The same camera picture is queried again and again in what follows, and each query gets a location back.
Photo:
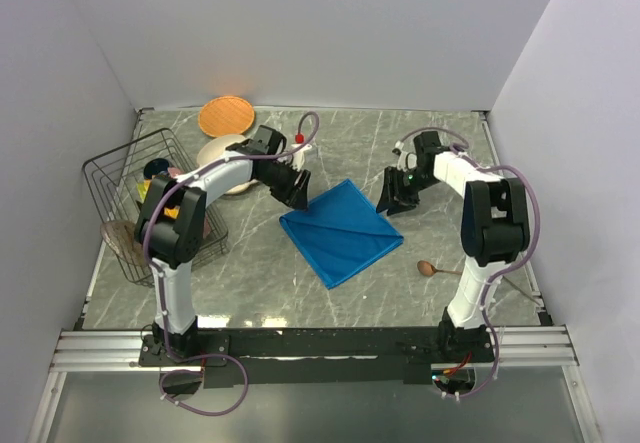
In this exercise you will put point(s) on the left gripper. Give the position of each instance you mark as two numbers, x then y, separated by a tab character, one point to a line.
294	196

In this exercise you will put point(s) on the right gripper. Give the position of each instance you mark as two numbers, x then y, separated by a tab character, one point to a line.
391	178

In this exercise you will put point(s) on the blue cloth napkin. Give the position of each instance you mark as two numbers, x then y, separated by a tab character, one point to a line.
340	234

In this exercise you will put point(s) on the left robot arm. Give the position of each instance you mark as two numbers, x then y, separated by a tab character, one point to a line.
170	226

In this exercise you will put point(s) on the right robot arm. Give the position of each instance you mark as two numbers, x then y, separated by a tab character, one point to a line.
494	226

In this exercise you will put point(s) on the wooden spoon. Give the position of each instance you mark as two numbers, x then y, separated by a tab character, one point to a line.
429	270

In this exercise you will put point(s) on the cream divided plate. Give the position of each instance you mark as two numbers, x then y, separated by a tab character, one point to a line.
214	149

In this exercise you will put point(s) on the orange woven round mat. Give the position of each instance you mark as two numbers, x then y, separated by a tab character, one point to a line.
226	115

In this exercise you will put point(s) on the pink plate in rack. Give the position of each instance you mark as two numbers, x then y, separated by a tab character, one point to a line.
175	170

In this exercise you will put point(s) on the metal fork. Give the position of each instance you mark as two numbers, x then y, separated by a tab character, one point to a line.
524	293

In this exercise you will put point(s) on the dark blue bowl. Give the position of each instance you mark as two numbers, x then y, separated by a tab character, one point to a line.
156	166

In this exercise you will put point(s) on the yellow plate in rack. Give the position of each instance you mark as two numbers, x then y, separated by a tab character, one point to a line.
142	189

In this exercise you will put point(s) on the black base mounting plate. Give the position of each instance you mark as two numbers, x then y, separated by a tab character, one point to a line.
231	357

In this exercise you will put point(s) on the brown wooden plate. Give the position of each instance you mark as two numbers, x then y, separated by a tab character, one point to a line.
118	235

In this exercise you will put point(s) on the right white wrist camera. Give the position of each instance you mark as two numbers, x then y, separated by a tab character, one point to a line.
403	157

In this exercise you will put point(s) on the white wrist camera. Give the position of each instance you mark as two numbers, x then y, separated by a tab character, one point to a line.
301	152
403	157

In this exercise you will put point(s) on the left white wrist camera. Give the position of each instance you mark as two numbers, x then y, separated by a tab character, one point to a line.
301	152

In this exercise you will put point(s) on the black wire dish rack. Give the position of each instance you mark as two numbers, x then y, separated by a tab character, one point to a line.
112	177

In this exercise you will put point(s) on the aluminium rail frame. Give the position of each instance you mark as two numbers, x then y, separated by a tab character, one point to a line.
118	351

